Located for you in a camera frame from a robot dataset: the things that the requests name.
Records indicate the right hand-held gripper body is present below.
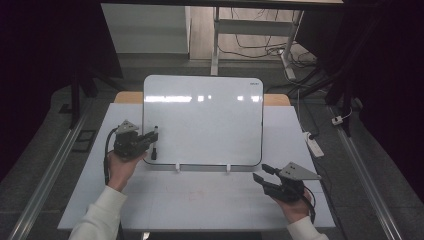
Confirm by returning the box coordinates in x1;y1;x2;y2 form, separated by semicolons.
264;161;323;204

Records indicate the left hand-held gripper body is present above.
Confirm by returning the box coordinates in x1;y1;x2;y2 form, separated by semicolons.
113;119;150;158

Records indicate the whiteboard marker with black cap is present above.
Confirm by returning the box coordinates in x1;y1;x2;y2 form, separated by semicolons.
150;125;160;161

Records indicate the white whiteboard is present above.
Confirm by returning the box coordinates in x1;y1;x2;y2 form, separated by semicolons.
142;74;265;168

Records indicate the person's right hand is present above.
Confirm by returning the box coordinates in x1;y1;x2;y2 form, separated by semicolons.
272;189;315;225

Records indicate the person's left hand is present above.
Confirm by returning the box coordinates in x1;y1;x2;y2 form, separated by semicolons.
106;149;148;193

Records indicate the black floor plate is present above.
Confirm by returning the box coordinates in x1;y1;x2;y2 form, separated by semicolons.
72;128;98;154

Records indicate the white table cover sheet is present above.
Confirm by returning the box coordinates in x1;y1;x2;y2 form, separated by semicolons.
57;102;336;232

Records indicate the black metal stand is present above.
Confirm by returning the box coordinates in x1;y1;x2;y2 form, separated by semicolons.
289;13;378;138
59;49;125;130

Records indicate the white cabinet panel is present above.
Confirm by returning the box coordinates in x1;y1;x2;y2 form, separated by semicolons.
101;3;192;55

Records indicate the dark curtain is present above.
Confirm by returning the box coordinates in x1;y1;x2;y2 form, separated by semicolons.
0;0;124;183
296;0;424;201

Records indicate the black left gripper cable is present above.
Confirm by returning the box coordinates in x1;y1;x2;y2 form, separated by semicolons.
103;127;120;186

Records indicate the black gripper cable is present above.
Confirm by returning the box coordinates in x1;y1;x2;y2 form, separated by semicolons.
103;127;120;186
302;184;317;224

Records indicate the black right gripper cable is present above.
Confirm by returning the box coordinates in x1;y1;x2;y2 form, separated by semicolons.
302;184;317;224

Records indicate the aluminium floor rail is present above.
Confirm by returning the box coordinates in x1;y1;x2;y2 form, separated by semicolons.
327;105;405;240
7;109;92;240

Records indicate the black floor cables bundle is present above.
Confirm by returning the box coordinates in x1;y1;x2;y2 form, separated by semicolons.
218;7;318;69

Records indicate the white desk frame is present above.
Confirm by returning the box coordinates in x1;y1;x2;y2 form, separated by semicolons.
209;6;305;81

